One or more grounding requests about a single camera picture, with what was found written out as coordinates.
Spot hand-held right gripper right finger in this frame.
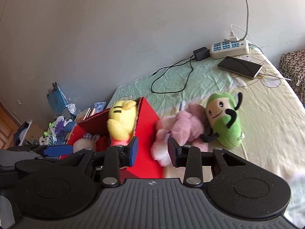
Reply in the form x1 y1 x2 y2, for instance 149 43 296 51
167 137 247 187

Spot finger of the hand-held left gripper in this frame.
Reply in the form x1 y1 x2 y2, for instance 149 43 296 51
29 144 74 159

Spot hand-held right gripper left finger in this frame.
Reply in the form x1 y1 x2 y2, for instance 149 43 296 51
56 137 139 188

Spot white rabbit plush toy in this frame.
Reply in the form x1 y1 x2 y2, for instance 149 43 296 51
73 133 100 153

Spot pink plush toy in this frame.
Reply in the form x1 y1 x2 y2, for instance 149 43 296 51
150 101 208 167

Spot red cardboard box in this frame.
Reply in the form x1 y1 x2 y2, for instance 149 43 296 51
59 97 165 179

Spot purple toy figure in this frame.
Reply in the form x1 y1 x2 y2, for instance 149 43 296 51
55 120 67 134

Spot brown cardboard box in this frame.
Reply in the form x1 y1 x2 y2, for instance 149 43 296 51
24 123 46 146

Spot wooden door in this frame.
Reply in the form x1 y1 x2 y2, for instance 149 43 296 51
0 100 20 151

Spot yellow plush toy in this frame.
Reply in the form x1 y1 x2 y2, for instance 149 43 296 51
106 100 138 146

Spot stack of books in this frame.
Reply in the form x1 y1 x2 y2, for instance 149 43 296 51
74 107 99 123

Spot blue paper bag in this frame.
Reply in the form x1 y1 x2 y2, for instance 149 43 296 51
46 82 72 115

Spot green bean plush toy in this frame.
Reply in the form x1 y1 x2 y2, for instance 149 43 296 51
200 92 244 148

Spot pale green bed sheet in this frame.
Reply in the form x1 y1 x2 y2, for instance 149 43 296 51
106 42 305 221

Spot black power adapter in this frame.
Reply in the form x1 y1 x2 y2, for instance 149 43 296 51
193 46 211 61

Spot dark smartphone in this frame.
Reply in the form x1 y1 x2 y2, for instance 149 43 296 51
218 56 263 79

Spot white power strip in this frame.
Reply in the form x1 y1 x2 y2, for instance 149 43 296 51
211 39 250 60

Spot white charger plug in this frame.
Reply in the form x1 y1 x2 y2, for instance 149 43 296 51
224 30 239 42

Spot black cable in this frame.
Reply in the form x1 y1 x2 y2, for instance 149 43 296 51
151 55 195 94

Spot white phone cable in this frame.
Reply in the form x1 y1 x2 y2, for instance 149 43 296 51
259 71 292 81

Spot grey power cable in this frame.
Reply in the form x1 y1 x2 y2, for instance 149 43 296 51
237 0 250 41

